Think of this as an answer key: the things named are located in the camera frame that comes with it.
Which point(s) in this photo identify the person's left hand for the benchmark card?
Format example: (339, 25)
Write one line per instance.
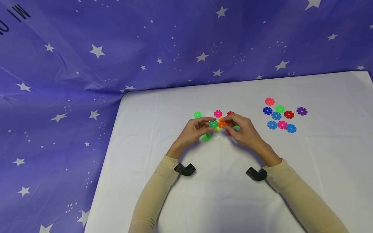
(191, 131)

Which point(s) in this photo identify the person's right hand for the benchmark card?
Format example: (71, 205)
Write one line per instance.
(247, 134)

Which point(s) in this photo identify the person's right index finger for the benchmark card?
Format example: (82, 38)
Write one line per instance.
(234, 117)

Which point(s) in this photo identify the person's left thumb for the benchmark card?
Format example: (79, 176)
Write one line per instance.
(205, 128)

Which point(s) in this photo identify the person's right thumb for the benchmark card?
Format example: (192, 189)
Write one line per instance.
(232, 128)

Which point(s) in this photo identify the person's left index finger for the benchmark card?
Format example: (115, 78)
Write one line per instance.
(204, 119)

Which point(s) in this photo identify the green snowflake disc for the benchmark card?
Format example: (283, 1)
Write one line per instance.
(213, 124)

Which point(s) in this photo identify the orange snowflake disc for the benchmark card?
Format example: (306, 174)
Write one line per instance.
(221, 123)

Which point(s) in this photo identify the person's left forearm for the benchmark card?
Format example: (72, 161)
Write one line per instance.
(154, 194)

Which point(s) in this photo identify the person's right forearm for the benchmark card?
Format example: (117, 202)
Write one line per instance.
(300, 194)

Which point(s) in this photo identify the group of coloured plastic discs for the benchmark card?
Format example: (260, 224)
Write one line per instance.
(197, 114)
(276, 116)

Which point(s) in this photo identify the black wrist band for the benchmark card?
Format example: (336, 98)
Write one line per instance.
(256, 174)
(185, 170)

